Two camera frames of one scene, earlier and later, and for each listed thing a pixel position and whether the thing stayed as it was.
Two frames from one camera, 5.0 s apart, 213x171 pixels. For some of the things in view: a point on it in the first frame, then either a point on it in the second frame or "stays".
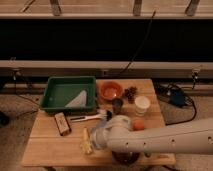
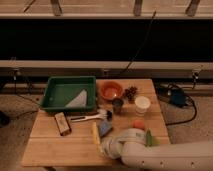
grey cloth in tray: x=79 y=101 stays
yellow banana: x=86 y=145 -> x=96 y=138
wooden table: x=64 y=138 stays
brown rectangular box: x=62 y=123 stays
